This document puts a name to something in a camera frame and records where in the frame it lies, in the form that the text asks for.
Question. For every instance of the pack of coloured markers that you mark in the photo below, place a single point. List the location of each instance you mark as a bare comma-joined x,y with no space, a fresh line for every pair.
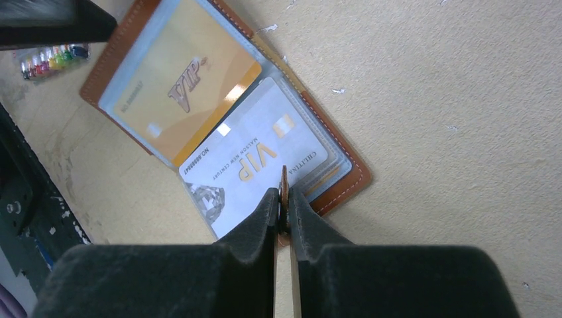
41,63

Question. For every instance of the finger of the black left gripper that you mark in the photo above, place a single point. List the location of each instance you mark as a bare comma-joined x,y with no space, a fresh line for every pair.
29,24

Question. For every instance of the brown leather card holder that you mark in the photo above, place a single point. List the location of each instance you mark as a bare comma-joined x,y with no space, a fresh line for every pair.
338,178

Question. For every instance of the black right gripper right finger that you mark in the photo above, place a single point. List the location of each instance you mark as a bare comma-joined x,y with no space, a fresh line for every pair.
334,277

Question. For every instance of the silver white VIP card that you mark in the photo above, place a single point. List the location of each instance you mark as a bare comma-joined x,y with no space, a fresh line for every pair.
232,168

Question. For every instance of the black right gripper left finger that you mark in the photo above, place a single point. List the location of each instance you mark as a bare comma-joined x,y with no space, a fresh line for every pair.
233,277

